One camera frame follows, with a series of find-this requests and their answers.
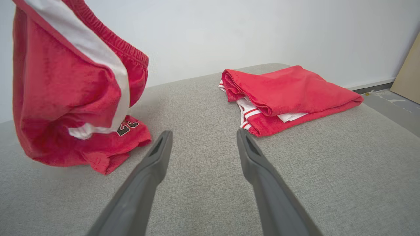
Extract red white basketball shorts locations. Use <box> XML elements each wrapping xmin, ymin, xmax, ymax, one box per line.
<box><xmin>12</xmin><ymin>0</ymin><xmax>152</xmax><ymax>175</ymax></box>

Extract grey fabric sofa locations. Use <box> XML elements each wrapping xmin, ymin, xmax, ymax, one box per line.
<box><xmin>0</xmin><ymin>63</ymin><xmax>420</xmax><ymax>236</ymax></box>

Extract white wall baseboard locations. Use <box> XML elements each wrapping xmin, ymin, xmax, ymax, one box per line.
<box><xmin>345</xmin><ymin>77</ymin><xmax>396</xmax><ymax>91</ymax></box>

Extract red white basketball jersey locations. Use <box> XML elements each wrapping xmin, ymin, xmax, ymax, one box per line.
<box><xmin>218</xmin><ymin>65</ymin><xmax>364</xmax><ymax>137</ymax></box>

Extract tan cardboard board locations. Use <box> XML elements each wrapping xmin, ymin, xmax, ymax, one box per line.
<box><xmin>390</xmin><ymin>33</ymin><xmax>420</xmax><ymax>105</ymax></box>

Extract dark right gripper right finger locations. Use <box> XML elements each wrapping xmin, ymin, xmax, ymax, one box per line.
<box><xmin>236</xmin><ymin>128</ymin><xmax>324</xmax><ymax>236</ymax></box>

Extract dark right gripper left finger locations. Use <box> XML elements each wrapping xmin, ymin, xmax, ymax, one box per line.
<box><xmin>86</xmin><ymin>130</ymin><xmax>173</xmax><ymax>236</ymax></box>

